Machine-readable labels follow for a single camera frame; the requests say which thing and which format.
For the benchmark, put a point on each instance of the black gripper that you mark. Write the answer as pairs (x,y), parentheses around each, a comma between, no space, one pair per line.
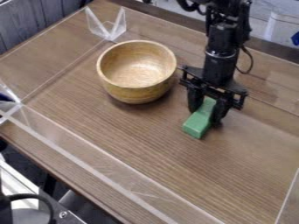
(199,88)

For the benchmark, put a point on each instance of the green rectangular block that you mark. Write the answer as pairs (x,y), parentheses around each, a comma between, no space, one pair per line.
(199,121)

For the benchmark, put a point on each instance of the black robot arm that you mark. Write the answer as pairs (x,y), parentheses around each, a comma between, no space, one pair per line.
(227,30)

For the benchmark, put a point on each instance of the brown wooden bowl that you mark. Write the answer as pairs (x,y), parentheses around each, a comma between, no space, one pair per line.
(136,71)

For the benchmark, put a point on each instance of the white container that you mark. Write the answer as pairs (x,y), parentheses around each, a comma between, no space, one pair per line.
(281,29)

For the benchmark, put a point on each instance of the clear acrylic corner bracket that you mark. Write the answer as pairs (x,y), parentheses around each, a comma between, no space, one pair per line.
(106,30)

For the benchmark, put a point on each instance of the clear acrylic front wall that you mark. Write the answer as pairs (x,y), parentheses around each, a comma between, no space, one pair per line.
(130,196)

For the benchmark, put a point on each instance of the grey metal bracket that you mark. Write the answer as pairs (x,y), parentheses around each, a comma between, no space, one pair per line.
(62,215)

